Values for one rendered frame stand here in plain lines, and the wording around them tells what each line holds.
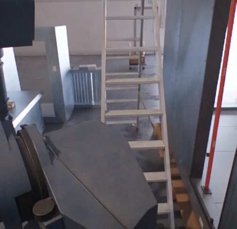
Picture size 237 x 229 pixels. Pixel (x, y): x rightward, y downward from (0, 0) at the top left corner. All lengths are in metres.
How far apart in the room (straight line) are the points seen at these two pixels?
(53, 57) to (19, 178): 3.02
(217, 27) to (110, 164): 1.20
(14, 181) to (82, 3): 10.87
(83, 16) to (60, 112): 7.98
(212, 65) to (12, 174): 1.39
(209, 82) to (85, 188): 1.26
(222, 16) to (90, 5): 9.92
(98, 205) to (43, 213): 0.14
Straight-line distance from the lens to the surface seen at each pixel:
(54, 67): 3.63
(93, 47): 11.36
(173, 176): 2.40
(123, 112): 1.53
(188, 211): 2.09
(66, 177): 0.68
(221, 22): 1.64
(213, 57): 1.65
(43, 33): 3.60
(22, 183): 0.71
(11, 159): 0.72
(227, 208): 1.47
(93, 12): 11.27
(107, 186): 0.67
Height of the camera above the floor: 1.66
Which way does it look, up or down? 23 degrees down
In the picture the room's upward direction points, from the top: 1 degrees counter-clockwise
